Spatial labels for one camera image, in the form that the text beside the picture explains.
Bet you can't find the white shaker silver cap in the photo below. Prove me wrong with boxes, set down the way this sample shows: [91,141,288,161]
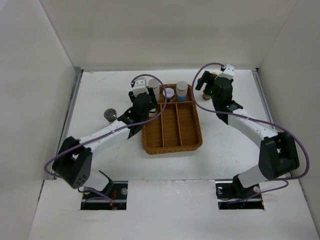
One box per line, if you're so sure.
[148,78,160,118]

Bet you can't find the white shaker blue label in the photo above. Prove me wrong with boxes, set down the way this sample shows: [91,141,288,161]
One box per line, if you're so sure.
[175,81,188,102]

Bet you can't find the spice jar red label lid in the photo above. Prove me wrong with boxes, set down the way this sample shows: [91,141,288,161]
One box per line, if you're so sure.
[162,87,175,103]

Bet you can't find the dark pepper grinder jar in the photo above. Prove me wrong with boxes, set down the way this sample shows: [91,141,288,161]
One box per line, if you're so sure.
[103,108,117,123]

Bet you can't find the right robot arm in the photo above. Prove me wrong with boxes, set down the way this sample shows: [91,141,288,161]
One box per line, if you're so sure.
[195,71,300,198]

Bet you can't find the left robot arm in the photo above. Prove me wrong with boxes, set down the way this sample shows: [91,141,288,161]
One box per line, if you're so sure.
[52,87,157,200]

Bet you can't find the brown wicker tray basket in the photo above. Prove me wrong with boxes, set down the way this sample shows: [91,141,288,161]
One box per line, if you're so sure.
[142,85,203,155]

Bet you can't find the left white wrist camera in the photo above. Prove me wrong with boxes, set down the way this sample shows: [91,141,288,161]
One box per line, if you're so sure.
[131,77,149,97]

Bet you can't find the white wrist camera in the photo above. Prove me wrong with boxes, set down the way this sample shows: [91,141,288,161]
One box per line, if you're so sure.
[218,64,236,80]
[131,77,149,97]

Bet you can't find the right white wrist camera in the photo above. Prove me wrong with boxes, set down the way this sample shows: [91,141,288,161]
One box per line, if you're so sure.
[218,64,236,80]

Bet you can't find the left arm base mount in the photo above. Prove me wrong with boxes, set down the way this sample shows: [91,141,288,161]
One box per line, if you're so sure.
[78,170,129,211]

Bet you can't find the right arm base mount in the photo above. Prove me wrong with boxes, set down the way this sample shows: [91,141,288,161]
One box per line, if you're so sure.
[215,179,265,210]

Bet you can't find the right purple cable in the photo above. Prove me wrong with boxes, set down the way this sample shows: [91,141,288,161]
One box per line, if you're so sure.
[191,62,310,201]

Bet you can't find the purple cable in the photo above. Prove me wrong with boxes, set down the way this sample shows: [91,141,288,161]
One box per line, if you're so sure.
[44,73,169,179]
[191,62,310,201]

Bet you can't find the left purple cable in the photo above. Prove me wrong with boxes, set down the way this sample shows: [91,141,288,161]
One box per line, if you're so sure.
[44,73,169,179]

